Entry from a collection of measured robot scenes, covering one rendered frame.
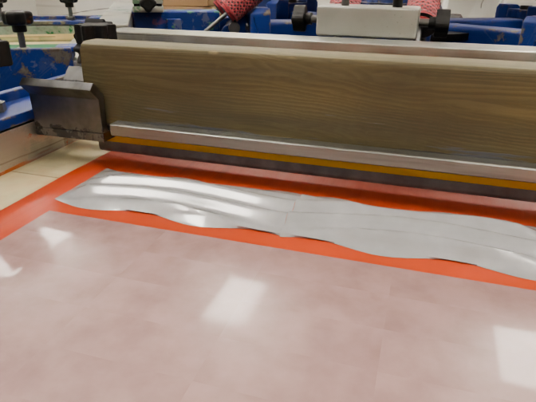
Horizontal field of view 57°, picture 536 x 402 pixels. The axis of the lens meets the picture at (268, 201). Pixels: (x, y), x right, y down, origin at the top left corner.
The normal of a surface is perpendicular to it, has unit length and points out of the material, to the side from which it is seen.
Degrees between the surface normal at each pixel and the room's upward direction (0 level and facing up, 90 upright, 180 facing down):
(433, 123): 90
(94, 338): 0
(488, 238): 30
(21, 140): 90
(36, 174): 0
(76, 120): 90
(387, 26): 90
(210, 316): 0
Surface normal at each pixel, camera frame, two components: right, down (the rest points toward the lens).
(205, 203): -0.23, -0.56
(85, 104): -0.29, 0.40
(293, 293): 0.01, -0.91
